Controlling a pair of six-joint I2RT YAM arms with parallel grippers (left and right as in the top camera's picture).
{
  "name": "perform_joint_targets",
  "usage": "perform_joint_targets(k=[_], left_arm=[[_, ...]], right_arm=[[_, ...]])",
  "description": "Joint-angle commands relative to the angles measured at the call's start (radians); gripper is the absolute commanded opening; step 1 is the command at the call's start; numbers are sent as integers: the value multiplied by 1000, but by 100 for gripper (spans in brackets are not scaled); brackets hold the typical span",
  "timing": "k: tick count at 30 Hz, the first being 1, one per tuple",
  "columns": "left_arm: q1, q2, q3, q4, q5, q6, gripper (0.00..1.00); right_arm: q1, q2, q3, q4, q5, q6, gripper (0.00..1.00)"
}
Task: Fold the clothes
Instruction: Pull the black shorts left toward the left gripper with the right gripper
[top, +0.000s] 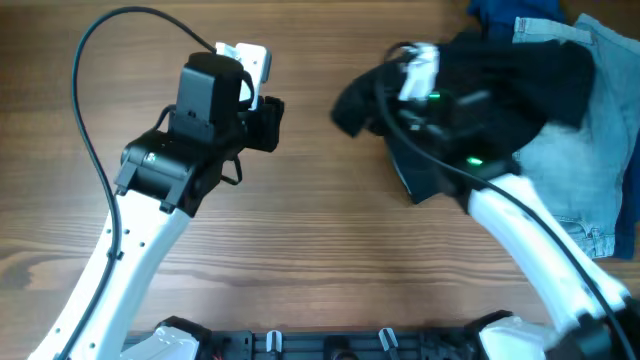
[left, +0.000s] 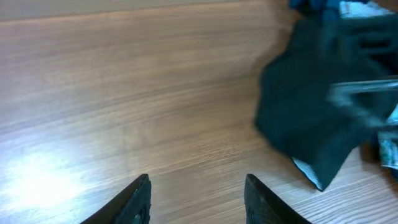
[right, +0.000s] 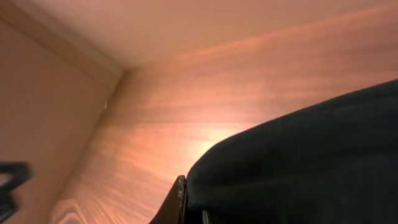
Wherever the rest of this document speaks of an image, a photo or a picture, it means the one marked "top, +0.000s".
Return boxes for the black shorts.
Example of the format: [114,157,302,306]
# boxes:
[330,32,595,204]

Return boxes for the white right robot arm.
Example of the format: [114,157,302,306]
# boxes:
[375,84,639,359]

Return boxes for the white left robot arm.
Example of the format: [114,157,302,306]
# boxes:
[30,43,284,359]

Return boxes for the dark blue garment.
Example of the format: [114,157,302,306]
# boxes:
[467,0,640,260]

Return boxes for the light blue denim shorts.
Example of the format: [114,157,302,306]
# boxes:
[512,13,640,260]

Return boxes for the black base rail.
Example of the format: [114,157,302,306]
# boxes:
[122,315,551,360]

